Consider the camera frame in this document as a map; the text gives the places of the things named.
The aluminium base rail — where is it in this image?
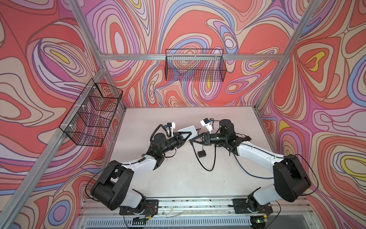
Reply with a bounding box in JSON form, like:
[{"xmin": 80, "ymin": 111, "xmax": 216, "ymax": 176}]
[{"xmin": 73, "ymin": 196, "xmax": 322, "ymax": 229}]

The wire mesh basket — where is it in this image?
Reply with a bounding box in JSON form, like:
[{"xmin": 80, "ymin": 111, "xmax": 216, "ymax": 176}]
[
  {"xmin": 59, "ymin": 79, "xmax": 123, "ymax": 147},
  {"xmin": 165, "ymin": 48, "xmax": 227, "ymax": 82}
]

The back wire mesh basket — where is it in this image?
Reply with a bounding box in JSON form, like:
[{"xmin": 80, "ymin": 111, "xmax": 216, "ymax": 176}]
[{"xmin": 165, "ymin": 48, "xmax": 227, "ymax": 82}]

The left wire mesh basket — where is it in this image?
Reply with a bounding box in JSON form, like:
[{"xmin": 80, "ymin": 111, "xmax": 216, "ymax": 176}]
[{"xmin": 59, "ymin": 79, "xmax": 123, "ymax": 147}]

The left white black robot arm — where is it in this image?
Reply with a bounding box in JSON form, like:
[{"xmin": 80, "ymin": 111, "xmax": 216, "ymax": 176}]
[{"xmin": 89, "ymin": 123, "xmax": 198, "ymax": 214}]

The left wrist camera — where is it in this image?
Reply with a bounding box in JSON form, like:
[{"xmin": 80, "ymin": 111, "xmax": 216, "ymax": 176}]
[{"xmin": 164, "ymin": 122, "xmax": 175, "ymax": 138}]

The black power adapter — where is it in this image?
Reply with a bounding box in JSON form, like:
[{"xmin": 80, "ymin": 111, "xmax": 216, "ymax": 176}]
[
  {"xmin": 236, "ymin": 134, "xmax": 252, "ymax": 142},
  {"xmin": 190, "ymin": 141, "xmax": 206, "ymax": 158}
]

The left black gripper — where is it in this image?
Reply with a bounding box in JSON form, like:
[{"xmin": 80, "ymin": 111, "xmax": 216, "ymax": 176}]
[{"xmin": 158, "ymin": 134, "xmax": 192, "ymax": 156}]

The small white network switch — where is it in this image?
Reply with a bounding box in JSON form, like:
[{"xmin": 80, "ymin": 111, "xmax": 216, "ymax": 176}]
[{"xmin": 178, "ymin": 126, "xmax": 198, "ymax": 141}]

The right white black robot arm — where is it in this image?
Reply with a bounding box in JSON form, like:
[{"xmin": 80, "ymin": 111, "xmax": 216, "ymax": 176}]
[{"xmin": 199, "ymin": 118, "xmax": 311, "ymax": 213}]

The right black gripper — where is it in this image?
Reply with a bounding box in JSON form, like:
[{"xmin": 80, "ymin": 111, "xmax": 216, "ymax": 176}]
[{"xmin": 192, "ymin": 132, "xmax": 227, "ymax": 146}]

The black ethernet cable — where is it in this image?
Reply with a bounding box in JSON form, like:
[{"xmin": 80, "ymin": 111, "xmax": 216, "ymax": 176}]
[{"xmin": 190, "ymin": 140, "xmax": 217, "ymax": 172}]

